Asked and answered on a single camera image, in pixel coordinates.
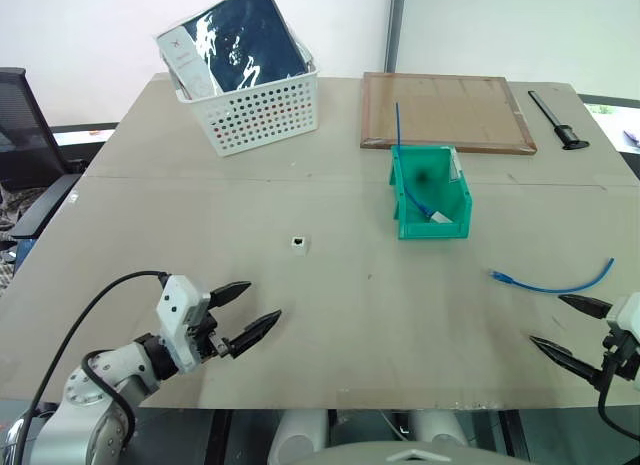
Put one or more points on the brown wooden framed board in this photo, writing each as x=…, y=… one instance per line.
x=445, y=112

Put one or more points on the silver robot torso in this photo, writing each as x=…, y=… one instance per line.
x=425, y=455

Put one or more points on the black office chair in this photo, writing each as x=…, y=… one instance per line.
x=25, y=145

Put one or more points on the white perforated plastic basket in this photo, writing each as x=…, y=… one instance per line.
x=265, y=115

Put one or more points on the dark blue wrapped package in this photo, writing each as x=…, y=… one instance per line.
x=250, y=40

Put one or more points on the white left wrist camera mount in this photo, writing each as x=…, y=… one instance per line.
x=175, y=310

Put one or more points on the grey vertical post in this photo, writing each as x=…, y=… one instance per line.
x=395, y=30

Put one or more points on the black rod with base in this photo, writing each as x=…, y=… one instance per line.
x=550, y=116

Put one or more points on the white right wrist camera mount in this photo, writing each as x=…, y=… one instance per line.
x=624, y=312

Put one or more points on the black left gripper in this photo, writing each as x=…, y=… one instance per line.
x=210, y=342

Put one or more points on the white side table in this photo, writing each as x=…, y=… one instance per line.
x=82, y=134
x=612, y=130

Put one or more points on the green plastic storage bin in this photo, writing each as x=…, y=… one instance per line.
x=430, y=230

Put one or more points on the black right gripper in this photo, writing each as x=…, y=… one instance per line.
x=625, y=360

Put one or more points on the white rounded robot leg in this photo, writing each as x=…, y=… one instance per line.
x=440, y=430
x=297, y=435

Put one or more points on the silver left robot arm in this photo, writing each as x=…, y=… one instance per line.
x=75, y=435

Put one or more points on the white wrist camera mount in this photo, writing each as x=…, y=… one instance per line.
x=175, y=310
x=624, y=312

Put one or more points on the small white connector cube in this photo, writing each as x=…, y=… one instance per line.
x=300, y=246

